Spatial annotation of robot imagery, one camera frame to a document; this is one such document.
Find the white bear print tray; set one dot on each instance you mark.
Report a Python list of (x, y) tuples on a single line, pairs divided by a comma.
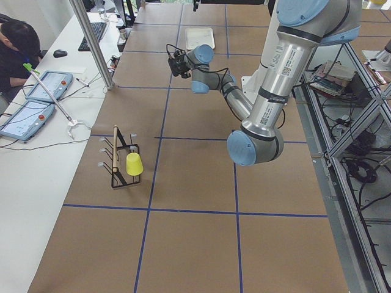
[(196, 36)]

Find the wooden rack handle bar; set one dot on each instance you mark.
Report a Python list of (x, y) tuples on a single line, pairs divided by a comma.
[(115, 155)]

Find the stack of books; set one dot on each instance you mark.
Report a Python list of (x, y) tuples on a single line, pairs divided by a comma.
[(332, 79)]

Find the aluminium frame post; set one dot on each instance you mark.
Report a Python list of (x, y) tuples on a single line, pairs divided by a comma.
[(83, 19)]

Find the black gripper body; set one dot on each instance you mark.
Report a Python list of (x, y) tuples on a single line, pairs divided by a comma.
[(185, 74)]

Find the black computer mouse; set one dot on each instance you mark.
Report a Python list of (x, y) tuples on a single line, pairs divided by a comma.
[(59, 53)]

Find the yellow plastic cup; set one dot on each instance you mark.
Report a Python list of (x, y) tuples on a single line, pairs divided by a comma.
[(134, 166)]

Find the seated person in black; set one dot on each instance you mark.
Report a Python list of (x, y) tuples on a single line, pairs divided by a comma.
[(20, 44)]

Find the upper teach pendant tablet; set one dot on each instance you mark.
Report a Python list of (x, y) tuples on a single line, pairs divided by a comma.
[(56, 81)]

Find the lower teach pendant tablet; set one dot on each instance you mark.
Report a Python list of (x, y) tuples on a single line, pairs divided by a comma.
[(27, 120)]

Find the metal cup on desk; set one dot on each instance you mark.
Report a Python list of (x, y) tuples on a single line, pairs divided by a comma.
[(122, 36)]

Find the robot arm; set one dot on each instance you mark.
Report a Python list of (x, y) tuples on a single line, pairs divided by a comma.
[(303, 26)]

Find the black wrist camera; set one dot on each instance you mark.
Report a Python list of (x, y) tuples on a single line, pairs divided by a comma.
[(175, 66)]

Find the grabber reach tool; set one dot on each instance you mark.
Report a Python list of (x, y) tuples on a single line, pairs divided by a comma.
[(72, 122)]

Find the black marker pen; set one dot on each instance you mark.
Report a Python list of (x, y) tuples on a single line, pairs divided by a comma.
[(85, 84)]

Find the black wire cup rack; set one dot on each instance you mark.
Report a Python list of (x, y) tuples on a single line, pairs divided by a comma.
[(120, 179)]

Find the teach pendant tablet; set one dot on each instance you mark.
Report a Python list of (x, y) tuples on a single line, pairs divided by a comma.
[(27, 120), (56, 81)]

